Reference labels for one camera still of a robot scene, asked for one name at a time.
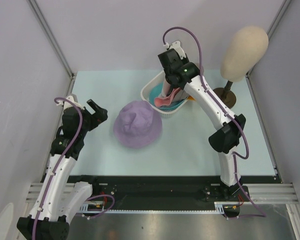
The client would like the pink bucket hat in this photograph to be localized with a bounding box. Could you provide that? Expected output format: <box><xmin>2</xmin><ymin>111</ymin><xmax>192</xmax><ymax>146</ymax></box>
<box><xmin>154</xmin><ymin>88</ymin><xmax>181</xmax><ymax>108</ymax></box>

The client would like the purple bucket hat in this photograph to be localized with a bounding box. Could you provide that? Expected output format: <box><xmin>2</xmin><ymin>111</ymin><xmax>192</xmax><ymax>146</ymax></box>
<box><xmin>113</xmin><ymin>100</ymin><xmax>163</xmax><ymax>149</ymax></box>

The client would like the grey beige bucket hat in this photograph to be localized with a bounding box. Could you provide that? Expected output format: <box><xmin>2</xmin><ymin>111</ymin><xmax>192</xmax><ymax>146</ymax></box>
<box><xmin>159</xmin><ymin>79</ymin><xmax>189</xmax><ymax>102</ymax></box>

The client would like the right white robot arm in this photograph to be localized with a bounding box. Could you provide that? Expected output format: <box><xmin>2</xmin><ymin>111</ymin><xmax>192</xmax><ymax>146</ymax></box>
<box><xmin>154</xmin><ymin>48</ymin><xmax>246</xmax><ymax>201</ymax></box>

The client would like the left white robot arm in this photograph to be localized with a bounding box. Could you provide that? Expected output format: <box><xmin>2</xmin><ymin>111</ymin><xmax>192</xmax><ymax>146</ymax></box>
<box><xmin>17</xmin><ymin>95</ymin><xmax>108</xmax><ymax>240</ymax></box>

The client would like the teal hat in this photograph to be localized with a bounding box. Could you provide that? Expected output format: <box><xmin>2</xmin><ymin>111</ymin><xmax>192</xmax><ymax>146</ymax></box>
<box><xmin>148</xmin><ymin>83</ymin><xmax>187</xmax><ymax>112</ymax></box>

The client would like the white plastic basket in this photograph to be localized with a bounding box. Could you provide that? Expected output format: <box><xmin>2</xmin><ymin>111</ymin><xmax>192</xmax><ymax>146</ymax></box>
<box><xmin>140</xmin><ymin>71</ymin><xmax>189</xmax><ymax>118</ymax></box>

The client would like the beige mannequin head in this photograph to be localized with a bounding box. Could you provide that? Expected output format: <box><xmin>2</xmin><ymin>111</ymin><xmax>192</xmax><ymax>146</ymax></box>
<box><xmin>220</xmin><ymin>25</ymin><xmax>269</xmax><ymax>83</ymax></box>

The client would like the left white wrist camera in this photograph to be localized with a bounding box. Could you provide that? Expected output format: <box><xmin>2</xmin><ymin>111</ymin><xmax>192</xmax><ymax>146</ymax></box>
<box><xmin>54</xmin><ymin>94</ymin><xmax>84</xmax><ymax>110</ymax></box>

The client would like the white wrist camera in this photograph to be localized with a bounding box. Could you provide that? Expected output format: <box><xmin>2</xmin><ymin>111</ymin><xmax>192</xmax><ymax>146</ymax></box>
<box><xmin>163</xmin><ymin>40</ymin><xmax>187</xmax><ymax>60</ymax></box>
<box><xmin>54</xmin><ymin>94</ymin><xmax>84</xmax><ymax>110</ymax></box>

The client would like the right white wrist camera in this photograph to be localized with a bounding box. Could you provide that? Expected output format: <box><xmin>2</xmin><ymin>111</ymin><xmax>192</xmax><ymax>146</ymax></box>
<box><xmin>163</xmin><ymin>40</ymin><xmax>187</xmax><ymax>60</ymax></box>

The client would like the aluminium frame rail left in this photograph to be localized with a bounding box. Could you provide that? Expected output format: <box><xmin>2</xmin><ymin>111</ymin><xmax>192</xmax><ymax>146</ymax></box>
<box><xmin>25</xmin><ymin>183</ymin><xmax>75</xmax><ymax>203</ymax></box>

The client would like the aluminium frame rail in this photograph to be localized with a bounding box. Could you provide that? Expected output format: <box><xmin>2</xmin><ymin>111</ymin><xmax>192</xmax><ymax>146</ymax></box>
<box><xmin>25</xmin><ymin>183</ymin><xmax>75</xmax><ymax>203</ymax></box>
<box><xmin>246</xmin><ymin>183</ymin><xmax>299</xmax><ymax>205</ymax></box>

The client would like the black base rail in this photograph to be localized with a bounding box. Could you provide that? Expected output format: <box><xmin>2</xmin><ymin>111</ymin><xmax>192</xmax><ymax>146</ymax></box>
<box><xmin>62</xmin><ymin>174</ymin><xmax>251</xmax><ymax>213</ymax></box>

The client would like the white cable duct left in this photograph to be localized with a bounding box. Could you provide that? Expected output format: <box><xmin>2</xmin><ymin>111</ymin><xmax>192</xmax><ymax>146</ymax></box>
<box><xmin>77</xmin><ymin>201</ymin><xmax>106</xmax><ymax>214</ymax></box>

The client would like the white cable duct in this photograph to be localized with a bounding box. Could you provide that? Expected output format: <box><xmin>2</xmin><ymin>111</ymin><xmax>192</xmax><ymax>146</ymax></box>
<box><xmin>214</xmin><ymin>201</ymin><xmax>241</xmax><ymax>213</ymax></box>
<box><xmin>77</xmin><ymin>201</ymin><xmax>106</xmax><ymax>214</ymax></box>

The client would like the white cable duct right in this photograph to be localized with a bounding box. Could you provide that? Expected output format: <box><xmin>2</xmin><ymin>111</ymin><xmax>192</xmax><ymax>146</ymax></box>
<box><xmin>214</xmin><ymin>201</ymin><xmax>241</xmax><ymax>213</ymax></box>

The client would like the aluminium frame rail right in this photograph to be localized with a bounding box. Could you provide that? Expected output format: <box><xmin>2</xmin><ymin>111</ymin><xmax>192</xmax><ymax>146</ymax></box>
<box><xmin>246</xmin><ymin>183</ymin><xmax>299</xmax><ymax>205</ymax></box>

